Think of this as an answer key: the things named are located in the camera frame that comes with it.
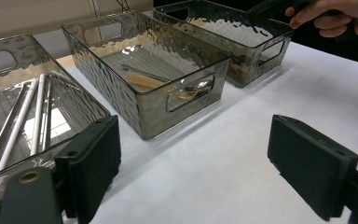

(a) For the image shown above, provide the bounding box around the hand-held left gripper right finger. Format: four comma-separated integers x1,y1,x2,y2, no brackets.
267,114,358,222

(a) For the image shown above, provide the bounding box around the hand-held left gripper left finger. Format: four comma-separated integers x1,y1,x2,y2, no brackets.
55,115,122,224

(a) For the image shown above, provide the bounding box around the smoked clear plastic bin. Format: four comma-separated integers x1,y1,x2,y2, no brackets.
152,0,296,89
0,34,113,209
61,10,231,140

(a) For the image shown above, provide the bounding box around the silver metal chopstick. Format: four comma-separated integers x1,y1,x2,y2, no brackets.
41,78,54,152
0,83,27,180

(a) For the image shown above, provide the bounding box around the small light wooden-handled spoon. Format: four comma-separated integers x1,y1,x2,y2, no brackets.
126,71,201,101

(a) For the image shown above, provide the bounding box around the metal spoon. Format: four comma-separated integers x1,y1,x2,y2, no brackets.
120,63,214,94

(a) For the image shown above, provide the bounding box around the beige wooden shelf unit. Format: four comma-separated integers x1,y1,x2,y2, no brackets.
0,0,155,43

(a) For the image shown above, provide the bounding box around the black cable bundle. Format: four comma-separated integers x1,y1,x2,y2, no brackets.
115,0,133,13

